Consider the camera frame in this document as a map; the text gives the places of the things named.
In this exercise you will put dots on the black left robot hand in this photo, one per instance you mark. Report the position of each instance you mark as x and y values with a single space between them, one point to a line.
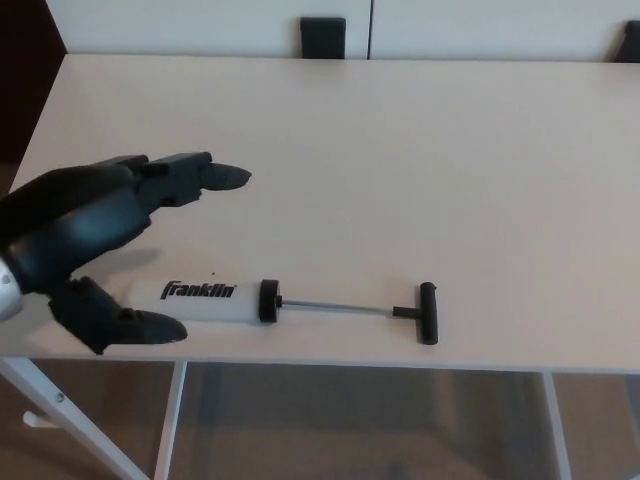
90 215

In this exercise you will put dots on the white Franklin air pump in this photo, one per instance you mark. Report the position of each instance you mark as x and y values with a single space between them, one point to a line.
240 305

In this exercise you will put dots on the dark brown wooden panel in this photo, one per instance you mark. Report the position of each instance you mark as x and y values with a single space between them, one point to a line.
25 75

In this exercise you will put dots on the white cabinet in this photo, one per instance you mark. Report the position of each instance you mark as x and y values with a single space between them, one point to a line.
175 25

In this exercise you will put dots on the white metal desk leg frame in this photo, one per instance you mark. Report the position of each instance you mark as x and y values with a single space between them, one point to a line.
557 430
65 407

